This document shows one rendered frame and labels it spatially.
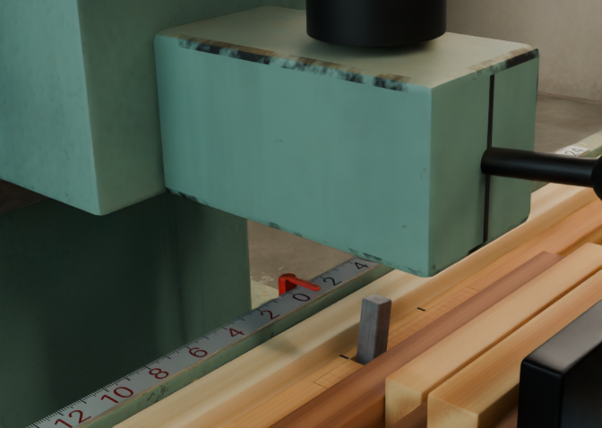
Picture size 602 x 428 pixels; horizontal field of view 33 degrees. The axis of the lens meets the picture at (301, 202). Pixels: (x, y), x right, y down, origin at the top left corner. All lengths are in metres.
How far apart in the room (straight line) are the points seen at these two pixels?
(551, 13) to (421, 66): 3.84
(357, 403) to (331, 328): 0.05
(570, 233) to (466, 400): 0.22
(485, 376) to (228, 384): 0.10
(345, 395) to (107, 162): 0.13
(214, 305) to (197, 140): 0.22
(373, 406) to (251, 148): 0.11
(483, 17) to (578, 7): 0.42
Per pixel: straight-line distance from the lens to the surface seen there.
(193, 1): 0.43
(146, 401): 0.39
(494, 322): 0.43
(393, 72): 0.35
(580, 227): 0.56
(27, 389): 0.55
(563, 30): 4.17
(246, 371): 0.40
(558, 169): 0.35
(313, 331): 0.43
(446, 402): 0.35
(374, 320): 0.42
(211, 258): 0.61
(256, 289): 0.80
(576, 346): 0.33
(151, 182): 0.43
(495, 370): 0.36
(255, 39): 0.40
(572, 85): 4.20
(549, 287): 0.46
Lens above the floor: 1.16
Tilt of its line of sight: 22 degrees down
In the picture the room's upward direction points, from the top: 2 degrees counter-clockwise
